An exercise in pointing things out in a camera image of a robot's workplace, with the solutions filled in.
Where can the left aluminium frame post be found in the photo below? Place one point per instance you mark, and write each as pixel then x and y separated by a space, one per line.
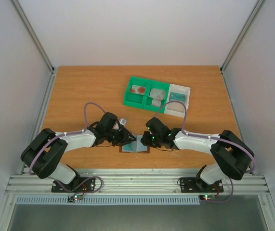
pixel 29 28

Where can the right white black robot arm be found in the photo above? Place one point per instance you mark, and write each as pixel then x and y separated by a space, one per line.
pixel 232 156

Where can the right aluminium frame post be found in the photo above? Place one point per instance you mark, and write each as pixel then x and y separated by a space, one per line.
pixel 243 31

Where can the grey silver card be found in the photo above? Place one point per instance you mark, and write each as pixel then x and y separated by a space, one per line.
pixel 157 93

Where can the white plastic bin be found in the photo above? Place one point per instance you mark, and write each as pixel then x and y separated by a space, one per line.
pixel 177 108

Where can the aluminium front rail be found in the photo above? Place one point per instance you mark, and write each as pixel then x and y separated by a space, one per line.
pixel 151 181

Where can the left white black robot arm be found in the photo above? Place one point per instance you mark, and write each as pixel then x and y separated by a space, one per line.
pixel 43 155

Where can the controller board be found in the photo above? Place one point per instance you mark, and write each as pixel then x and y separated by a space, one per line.
pixel 207 197
pixel 75 198

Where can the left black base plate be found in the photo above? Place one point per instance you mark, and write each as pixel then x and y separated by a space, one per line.
pixel 80 184

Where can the brown leather card holder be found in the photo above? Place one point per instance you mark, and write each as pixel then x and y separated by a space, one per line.
pixel 135 147

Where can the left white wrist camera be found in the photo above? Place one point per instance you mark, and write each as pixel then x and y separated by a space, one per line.
pixel 121 121

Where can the left controller board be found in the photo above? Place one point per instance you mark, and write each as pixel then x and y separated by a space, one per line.
pixel 75 198

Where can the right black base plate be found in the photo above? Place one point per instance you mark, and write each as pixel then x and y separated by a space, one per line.
pixel 189 185

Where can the aluminium frame post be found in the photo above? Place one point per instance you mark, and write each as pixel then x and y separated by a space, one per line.
pixel 243 31
pixel 29 28

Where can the grey slotted cable duct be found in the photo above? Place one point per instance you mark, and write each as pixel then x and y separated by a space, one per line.
pixel 108 200

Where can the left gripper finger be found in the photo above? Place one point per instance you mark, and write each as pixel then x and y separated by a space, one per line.
pixel 130 136
pixel 124 142

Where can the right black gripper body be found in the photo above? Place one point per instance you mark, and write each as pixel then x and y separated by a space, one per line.
pixel 147 139

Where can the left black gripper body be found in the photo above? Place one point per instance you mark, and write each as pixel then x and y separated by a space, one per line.
pixel 117 138

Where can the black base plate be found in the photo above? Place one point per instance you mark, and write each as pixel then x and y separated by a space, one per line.
pixel 189 185
pixel 80 184

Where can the card with red circles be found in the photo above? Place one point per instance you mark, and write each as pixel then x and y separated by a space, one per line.
pixel 136 89

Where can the teal VIP card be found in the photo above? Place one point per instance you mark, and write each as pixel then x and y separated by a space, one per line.
pixel 128 148

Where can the green bin middle compartment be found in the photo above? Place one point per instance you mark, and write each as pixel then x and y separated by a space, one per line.
pixel 157 85

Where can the right controller board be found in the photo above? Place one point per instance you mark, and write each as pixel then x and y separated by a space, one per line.
pixel 207 197

